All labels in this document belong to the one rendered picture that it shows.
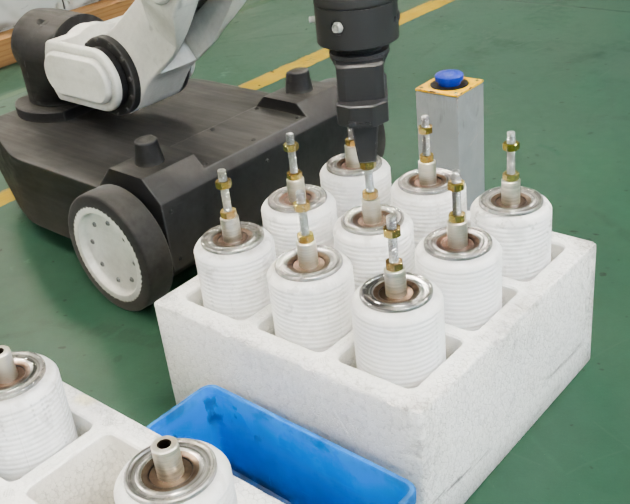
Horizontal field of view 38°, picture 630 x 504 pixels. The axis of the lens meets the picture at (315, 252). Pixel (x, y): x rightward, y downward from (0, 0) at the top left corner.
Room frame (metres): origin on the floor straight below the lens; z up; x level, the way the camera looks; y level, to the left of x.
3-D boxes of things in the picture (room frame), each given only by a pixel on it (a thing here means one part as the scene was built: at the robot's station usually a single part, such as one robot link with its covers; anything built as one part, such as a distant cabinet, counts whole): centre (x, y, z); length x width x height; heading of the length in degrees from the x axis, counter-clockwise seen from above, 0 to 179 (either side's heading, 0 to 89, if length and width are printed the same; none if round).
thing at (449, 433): (0.96, -0.07, 0.09); 0.39 x 0.39 x 0.18; 47
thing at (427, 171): (1.05, -0.15, 0.26); 0.02 x 0.02 x 0.03
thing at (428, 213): (1.05, -0.15, 0.16); 0.10 x 0.10 x 0.18
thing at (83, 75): (1.64, 0.31, 0.28); 0.21 x 0.20 x 0.13; 46
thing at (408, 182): (1.05, -0.15, 0.25); 0.08 x 0.08 x 0.01
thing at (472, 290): (0.88, -0.16, 0.16); 0.10 x 0.10 x 0.18
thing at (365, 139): (0.95, -0.07, 0.36); 0.03 x 0.02 x 0.06; 84
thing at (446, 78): (1.22, -0.22, 0.32); 0.04 x 0.04 x 0.02
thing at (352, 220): (0.96, -0.07, 0.25); 0.08 x 0.08 x 0.01
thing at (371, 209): (0.96, -0.07, 0.26); 0.02 x 0.02 x 0.03
